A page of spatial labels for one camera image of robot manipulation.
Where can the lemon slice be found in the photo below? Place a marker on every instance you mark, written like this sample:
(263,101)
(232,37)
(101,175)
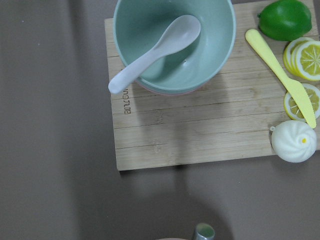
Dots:
(292,109)

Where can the green lime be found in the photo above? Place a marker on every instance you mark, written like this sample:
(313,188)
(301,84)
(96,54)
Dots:
(285,20)

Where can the white bun toy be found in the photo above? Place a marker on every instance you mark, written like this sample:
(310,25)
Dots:
(293,141)

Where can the bamboo cutting board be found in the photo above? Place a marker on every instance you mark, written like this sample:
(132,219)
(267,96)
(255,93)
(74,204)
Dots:
(227,118)

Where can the metal scoop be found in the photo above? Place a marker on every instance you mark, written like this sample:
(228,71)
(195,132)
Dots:
(203,231)

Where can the yellow plastic knife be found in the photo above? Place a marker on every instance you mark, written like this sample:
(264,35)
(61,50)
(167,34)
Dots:
(294,87)

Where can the white spoon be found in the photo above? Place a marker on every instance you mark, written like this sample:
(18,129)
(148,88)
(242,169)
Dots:
(181,33)

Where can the stacked lemon slices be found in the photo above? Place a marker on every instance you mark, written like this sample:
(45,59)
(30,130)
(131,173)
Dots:
(301,57)

